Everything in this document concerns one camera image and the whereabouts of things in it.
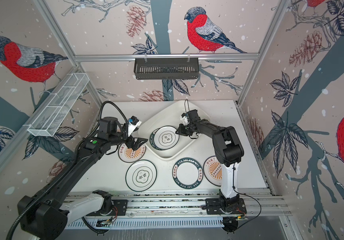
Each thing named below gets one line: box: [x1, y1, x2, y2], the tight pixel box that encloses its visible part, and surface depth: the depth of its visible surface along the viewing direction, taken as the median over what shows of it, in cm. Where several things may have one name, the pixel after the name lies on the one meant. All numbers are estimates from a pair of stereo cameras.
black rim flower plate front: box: [125, 159, 157, 192], surface depth 85 cm
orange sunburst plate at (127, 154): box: [118, 143, 146, 163], surface depth 93 cm
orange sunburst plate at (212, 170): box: [203, 155, 223, 187], surface depth 87 cm
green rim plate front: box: [172, 157, 204, 189], surface depth 86 cm
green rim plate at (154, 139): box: [149, 127, 160, 151], surface depth 100 cm
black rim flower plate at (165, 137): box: [153, 126, 180, 150], surface depth 100 cm
